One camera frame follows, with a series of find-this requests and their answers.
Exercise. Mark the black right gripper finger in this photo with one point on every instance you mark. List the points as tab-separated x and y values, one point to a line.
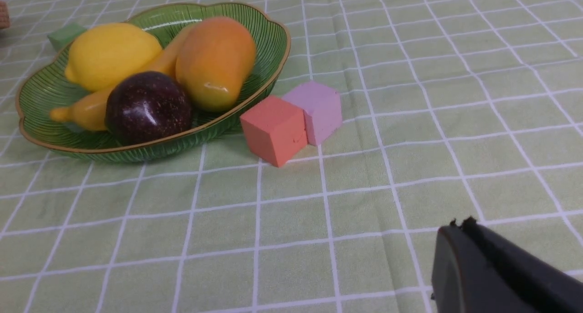
475	270

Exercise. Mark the orange toy mango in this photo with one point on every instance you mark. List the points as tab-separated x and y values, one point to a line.
214	62

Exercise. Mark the purple toy mangosteen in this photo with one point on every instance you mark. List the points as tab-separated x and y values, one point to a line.
147	106

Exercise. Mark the yellow toy banana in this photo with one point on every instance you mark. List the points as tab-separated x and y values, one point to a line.
89	112

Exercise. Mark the yellow toy lemon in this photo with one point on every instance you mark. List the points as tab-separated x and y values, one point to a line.
106	54

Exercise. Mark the pink foam cube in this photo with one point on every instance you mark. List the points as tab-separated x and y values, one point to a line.
322	109

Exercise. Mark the red foam cube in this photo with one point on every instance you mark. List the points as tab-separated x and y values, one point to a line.
274	130

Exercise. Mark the green foam cube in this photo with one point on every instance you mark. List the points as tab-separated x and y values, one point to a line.
63	36

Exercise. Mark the woven rattan basket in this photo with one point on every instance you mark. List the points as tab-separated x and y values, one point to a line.
4	16

